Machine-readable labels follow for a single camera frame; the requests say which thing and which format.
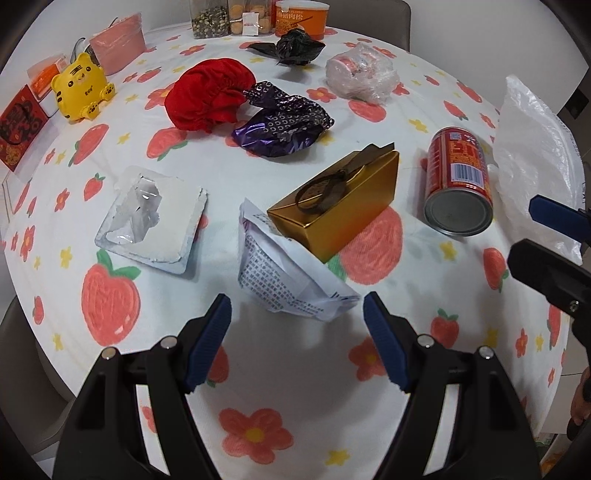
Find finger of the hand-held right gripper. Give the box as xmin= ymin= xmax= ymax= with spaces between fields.
xmin=507 ymin=239 xmax=591 ymax=320
xmin=529 ymin=195 xmax=591 ymax=246

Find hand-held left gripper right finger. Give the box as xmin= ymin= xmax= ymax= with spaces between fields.
xmin=363 ymin=292 xmax=541 ymax=480

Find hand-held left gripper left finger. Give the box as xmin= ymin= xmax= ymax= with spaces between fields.
xmin=53 ymin=293 xmax=232 ymax=480

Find white plastic bag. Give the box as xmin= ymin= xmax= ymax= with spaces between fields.
xmin=493 ymin=75 xmax=587 ymax=264

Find white printed paper packet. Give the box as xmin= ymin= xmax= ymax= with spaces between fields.
xmin=238 ymin=198 xmax=362 ymax=321

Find red drink can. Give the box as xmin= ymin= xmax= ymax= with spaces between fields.
xmin=424 ymin=127 xmax=495 ymax=237

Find clear blister pack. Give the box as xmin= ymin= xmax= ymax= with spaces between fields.
xmin=95 ymin=165 xmax=208 ymax=275

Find gold cardboard box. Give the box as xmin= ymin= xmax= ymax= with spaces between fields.
xmin=267 ymin=144 xmax=400 ymax=264

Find clear plastic package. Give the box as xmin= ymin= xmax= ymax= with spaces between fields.
xmin=325 ymin=46 xmax=400 ymax=103

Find person's right hand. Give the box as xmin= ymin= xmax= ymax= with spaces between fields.
xmin=569 ymin=369 xmax=591 ymax=440

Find strawberry flower printed tablecloth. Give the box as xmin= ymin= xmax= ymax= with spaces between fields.
xmin=0 ymin=21 xmax=587 ymax=480

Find grey chair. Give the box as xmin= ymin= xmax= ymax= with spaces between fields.
xmin=330 ymin=0 xmax=411 ymax=52
xmin=0 ymin=295 xmax=80 ymax=455

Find purple foil wrapper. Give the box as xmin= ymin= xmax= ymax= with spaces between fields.
xmin=232 ymin=80 xmax=335 ymax=158

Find red velvet cloth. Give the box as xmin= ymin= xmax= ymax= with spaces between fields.
xmin=165 ymin=58 xmax=256 ymax=132

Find yellow tiger toy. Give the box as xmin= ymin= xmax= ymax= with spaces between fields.
xmin=51 ymin=52 xmax=116 ymax=123

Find black plastic bag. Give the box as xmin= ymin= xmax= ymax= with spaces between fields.
xmin=247 ymin=28 xmax=326 ymax=68

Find pink plastic container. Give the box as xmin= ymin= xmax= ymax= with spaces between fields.
xmin=89 ymin=13 xmax=147 ymax=75

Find orange and white box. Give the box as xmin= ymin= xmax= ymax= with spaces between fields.
xmin=27 ymin=53 xmax=70 ymax=116

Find orange round can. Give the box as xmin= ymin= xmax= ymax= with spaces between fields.
xmin=275 ymin=0 xmax=331 ymax=38

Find clear jar of beans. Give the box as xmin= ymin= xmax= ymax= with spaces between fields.
xmin=189 ymin=0 xmax=230 ymax=40

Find clear jar of cookies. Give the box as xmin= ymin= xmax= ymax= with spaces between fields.
xmin=228 ymin=0 xmax=276 ymax=37

